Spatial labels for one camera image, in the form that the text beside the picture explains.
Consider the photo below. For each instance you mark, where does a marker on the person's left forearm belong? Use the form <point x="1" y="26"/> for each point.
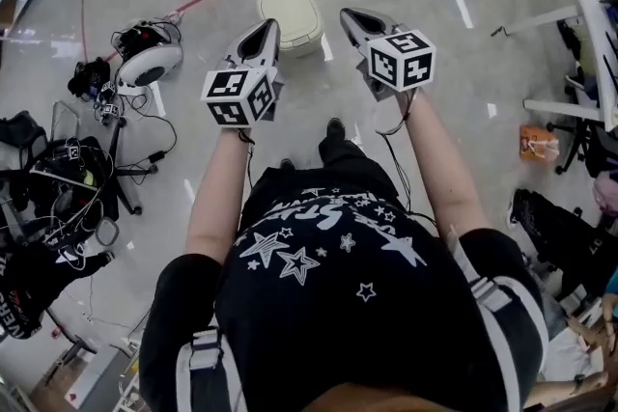
<point x="217" y="198"/>

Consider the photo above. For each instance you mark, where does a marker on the cream plastic trash bin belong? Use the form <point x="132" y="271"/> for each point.
<point x="289" y="17"/>

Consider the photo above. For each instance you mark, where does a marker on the person's right forearm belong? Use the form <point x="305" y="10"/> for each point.
<point x="446" y="169"/>

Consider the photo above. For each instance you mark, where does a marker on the person's black shoe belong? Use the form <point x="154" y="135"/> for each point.
<point x="335" y="128"/>
<point x="287" y="163"/>

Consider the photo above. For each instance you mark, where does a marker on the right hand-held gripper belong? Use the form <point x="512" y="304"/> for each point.
<point x="401" y="60"/>

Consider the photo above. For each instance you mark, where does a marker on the black bag with gear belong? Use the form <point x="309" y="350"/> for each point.
<point x="89" y="74"/>

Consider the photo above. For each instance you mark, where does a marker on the person's right black shoe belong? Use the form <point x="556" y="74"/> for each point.
<point x="335" y="128"/>

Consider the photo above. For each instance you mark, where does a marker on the orange printed bag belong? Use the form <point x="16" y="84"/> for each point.
<point x="538" y="144"/>

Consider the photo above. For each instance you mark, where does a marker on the dark office chair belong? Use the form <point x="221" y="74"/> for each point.
<point x="586" y="145"/>

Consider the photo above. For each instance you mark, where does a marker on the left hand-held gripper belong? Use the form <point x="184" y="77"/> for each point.
<point x="236" y="96"/>

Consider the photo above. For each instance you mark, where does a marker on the black office chair with equipment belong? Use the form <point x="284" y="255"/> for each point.
<point x="67" y="178"/>

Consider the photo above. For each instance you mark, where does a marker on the white desk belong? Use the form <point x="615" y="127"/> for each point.
<point x="596" y="58"/>

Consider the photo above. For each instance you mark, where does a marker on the black printed jacket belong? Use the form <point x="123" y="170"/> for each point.
<point x="34" y="289"/>

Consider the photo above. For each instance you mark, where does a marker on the person's black star-print shirt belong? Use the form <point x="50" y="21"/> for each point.
<point x="338" y="304"/>

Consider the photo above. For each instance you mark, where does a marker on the person's black trousers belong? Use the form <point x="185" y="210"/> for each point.
<point x="350" y="159"/>

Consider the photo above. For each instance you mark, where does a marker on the large black bag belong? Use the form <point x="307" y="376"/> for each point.
<point x="565" y="236"/>

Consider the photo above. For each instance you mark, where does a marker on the spare hand-held gripper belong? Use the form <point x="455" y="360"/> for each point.
<point x="108" y="99"/>

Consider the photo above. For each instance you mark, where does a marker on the person's left black shoe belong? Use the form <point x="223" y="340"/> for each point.
<point x="287" y="163"/>

